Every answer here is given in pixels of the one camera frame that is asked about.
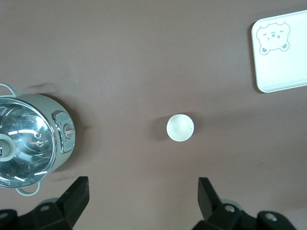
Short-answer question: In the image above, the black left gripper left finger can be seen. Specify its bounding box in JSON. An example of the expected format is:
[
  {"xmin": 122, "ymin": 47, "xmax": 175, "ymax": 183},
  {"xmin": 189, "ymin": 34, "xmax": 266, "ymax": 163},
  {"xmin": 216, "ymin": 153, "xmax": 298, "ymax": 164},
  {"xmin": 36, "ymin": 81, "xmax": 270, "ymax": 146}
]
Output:
[{"xmin": 32, "ymin": 176, "xmax": 90, "ymax": 230}]

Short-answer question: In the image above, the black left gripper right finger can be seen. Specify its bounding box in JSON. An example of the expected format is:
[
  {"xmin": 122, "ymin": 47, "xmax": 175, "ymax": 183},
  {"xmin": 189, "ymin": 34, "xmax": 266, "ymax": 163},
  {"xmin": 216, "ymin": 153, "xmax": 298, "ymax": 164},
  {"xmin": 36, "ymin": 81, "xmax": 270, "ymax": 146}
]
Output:
[{"xmin": 194, "ymin": 177, "xmax": 260, "ymax": 230}]

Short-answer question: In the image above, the white IKEA cup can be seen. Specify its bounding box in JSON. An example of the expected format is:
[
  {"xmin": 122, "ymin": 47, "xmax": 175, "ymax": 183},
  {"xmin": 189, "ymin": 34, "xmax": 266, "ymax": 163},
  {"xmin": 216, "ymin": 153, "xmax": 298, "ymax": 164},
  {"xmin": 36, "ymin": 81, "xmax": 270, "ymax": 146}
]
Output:
[{"xmin": 166, "ymin": 114, "xmax": 195, "ymax": 142}]

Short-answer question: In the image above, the cream tray with bear print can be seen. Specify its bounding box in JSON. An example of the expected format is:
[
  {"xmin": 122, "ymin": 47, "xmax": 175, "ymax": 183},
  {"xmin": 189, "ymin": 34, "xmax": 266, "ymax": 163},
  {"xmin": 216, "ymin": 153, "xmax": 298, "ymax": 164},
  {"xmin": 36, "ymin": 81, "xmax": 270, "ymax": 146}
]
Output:
[{"xmin": 251, "ymin": 9, "xmax": 307, "ymax": 93}]

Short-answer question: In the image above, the glass pot lid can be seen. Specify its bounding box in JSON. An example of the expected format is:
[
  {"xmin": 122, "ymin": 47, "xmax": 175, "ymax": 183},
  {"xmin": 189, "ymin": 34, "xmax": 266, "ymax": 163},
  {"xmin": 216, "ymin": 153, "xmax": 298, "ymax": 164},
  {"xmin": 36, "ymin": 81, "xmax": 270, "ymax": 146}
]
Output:
[{"xmin": 0, "ymin": 97, "xmax": 58, "ymax": 189}]

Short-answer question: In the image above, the grey-green electric cooking pot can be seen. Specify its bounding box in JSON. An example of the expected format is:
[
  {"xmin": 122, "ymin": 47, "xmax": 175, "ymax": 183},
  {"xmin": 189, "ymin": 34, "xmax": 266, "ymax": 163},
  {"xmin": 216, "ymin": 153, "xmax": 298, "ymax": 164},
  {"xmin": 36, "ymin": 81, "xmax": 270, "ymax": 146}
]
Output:
[{"xmin": 0, "ymin": 83, "xmax": 77, "ymax": 196}]

